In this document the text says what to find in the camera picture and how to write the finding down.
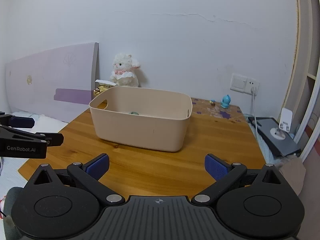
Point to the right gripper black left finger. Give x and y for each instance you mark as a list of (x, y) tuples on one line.
[(86, 176)]

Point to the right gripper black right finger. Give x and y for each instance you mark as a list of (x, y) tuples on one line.
[(226, 178)]

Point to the green striped scrunchie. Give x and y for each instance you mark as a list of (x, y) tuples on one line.
[(134, 113)]

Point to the lilac bed headboard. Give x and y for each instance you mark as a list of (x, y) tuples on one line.
[(57, 83)]

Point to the blue bird figurine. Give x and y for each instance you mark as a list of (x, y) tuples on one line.
[(225, 101)]

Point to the white phone stand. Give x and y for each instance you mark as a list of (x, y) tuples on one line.
[(284, 125)]

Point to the beige plastic storage basket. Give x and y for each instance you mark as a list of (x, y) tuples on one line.
[(161, 124)]

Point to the gold gift box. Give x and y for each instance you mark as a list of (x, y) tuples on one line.
[(101, 86)]

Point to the white plush lamb toy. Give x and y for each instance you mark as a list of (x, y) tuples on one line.
[(123, 73)]

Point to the white wall switch socket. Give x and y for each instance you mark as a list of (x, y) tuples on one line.
[(243, 84)]

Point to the white wooden shelf frame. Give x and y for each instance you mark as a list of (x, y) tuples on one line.
[(302, 96)]

